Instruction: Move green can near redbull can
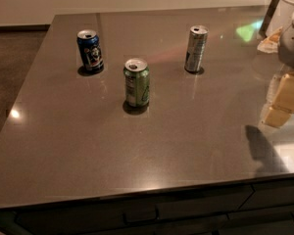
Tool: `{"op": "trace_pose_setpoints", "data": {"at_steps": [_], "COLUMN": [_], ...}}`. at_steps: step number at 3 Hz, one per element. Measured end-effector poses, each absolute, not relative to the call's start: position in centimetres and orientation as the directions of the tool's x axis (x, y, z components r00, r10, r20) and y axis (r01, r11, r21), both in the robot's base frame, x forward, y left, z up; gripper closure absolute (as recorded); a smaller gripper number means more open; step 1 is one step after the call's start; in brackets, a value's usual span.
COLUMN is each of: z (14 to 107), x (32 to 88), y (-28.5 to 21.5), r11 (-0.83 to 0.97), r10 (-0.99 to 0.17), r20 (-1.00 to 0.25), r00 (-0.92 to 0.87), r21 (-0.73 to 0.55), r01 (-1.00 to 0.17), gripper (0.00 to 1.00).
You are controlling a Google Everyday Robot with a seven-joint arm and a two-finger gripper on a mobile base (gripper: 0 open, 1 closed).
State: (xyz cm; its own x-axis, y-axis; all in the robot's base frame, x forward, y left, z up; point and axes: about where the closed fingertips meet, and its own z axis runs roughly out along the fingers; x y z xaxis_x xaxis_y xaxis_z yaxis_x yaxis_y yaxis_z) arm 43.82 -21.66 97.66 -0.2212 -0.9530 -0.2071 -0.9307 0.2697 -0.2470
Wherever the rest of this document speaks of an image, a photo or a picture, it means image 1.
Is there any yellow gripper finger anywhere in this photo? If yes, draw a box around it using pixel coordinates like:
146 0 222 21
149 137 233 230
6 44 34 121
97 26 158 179
263 71 294 128

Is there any green soda can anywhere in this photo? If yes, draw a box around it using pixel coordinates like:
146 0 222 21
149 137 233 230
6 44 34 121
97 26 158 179
123 58 150 108

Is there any dark panel behind arm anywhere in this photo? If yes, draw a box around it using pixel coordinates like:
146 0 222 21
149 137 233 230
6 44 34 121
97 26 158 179
259 0 280 38

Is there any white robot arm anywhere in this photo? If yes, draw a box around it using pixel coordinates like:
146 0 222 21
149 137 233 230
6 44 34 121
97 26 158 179
262 0 294 128

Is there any silver redbull can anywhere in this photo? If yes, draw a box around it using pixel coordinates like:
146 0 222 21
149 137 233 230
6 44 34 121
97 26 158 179
184 25 209 73

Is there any blue pepsi can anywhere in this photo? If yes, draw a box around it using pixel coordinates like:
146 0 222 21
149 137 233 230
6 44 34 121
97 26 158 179
76 29 104 73

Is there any dark cabinet drawer front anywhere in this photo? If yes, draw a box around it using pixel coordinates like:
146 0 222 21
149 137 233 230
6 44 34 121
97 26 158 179
16 185 253 235

